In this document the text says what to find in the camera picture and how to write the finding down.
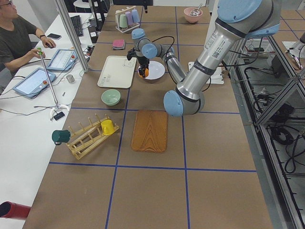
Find metal scoop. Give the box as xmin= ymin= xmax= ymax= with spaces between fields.
xmin=190 ymin=3 xmax=203 ymax=16

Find white wire cup rack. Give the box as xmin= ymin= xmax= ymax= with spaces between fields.
xmin=115 ymin=6 xmax=140 ymax=33

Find black smartphone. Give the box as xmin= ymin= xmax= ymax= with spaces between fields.
xmin=47 ymin=33 xmax=61 ymax=40

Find teach pendant tablet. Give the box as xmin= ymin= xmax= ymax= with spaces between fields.
xmin=47 ymin=49 xmax=77 ymax=72
xmin=13 ymin=68 xmax=49 ymax=99

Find aluminium frame post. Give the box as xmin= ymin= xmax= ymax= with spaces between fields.
xmin=54 ymin=0 xmax=89 ymax=73

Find small phone on desk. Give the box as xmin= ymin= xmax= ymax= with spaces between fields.
xmin=53 ymin=112 xmax=65 ymax=121

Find cream plastic tray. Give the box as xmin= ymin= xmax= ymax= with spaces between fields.
xmin=97 ymin=55 xmax=137 ymax=89

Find white plate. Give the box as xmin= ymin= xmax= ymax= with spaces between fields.
xmin=144 ymin=61 xmax=165 ymax=80

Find wooden tray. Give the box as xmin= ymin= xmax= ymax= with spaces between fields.
xmin=131 ymin=110 xmax=168 ymax=153

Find green plastic cup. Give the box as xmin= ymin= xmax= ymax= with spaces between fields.
xmin=119 ymin=13 xmax=128 ymax=29

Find yellow mug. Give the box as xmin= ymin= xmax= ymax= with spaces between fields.
xmin=101 ymin=119 xmax=115 ymax=135

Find seated person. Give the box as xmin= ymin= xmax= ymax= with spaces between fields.
xmin=0 ymin=0 xmax=56 ymax=75

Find pink bowl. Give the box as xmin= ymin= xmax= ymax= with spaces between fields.
xmin=183 ymin=7 xmax=203 ymax=23

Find green bowl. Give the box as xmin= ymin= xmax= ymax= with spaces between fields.
xmin=101 ymin=89 xmax=121 ymax=106

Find wooden peg rack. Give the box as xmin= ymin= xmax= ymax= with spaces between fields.
xmin=66 ymin=114 xmax=120 ymax=160

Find red cylinder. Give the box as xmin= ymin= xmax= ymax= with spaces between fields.
xmin=0 ymin=201 xmax=31 ymax=220

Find purple plastic cup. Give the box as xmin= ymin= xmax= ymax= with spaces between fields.
xmin=125 ymin=11 xmax=133 ymax=26

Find dark green mug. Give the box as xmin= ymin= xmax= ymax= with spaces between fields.
xmin=51 ymin=130 xmax=71 ymax=145

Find pink and grey cloths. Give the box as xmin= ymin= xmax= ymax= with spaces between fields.
xmin=112 ymin=39 xmax=126 ymax=50

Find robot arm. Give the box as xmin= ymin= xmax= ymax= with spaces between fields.
xmin=127 ymin=0 xmax=282 ymax=116

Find far teach pendant tablet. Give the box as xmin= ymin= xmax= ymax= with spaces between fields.
xmin=47 ymin=49 xmax=77 ymax=72

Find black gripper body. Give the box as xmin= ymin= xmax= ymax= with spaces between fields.
xmin=126 ymin=48 xmax=150 ymax=70

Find black keyboard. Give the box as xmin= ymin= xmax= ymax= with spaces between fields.
xmin=70 ymin=15 xmax=83 ymax=37

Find blue plastic cup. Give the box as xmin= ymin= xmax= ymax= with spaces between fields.
xmin=131 ymin=9 xmax=140 ymax=24

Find near teach pendant tablet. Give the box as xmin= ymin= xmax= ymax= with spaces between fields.
xmin=13 ymin=68 xmax=49 ymax=99

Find orange fruit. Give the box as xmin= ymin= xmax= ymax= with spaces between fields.
xmin=138 ymin=68 xmax=149 ymax=78

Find metal pole with stand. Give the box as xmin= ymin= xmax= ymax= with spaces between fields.
xmin=37 ymin=47 xmax=70 ymax=121

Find small metal cylinder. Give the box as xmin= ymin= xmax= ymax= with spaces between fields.
xmin=66 ymin=74 xmax=75 ymax=83

